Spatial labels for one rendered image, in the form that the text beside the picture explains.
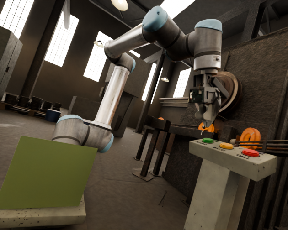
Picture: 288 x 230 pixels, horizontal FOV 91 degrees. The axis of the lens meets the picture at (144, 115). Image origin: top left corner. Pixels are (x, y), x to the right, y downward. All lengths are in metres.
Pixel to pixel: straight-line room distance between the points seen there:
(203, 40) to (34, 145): 0.75
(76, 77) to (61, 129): 10.28
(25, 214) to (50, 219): 0.09
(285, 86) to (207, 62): 1.11
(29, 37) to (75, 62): 2.66
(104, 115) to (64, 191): 0.46
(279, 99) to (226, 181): 1.10
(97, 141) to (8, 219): 0.46
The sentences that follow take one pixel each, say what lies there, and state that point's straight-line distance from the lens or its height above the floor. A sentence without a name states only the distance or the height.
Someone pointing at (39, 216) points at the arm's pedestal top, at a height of 0.12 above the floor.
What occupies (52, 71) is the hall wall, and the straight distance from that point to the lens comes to 11.18.
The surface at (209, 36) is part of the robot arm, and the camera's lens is 0.58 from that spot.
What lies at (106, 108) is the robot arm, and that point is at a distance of 0.97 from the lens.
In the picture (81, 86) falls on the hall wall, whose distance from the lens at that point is 11.05.
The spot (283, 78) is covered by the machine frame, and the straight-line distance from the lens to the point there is 1.60.
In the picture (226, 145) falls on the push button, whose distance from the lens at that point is 0.56.
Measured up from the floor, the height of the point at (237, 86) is 1.16.
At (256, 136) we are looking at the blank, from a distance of 1.12.
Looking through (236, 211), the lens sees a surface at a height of 0.38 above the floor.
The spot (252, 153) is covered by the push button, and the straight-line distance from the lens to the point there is 0.53.
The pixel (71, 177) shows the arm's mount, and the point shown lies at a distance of 0.78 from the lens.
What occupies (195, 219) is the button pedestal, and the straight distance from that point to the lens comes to 0.61.
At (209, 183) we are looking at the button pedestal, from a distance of 0.57.
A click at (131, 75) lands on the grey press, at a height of 1.72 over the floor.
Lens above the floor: 0.59
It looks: 4 degrees up
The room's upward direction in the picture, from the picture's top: 18 degrees clockwise
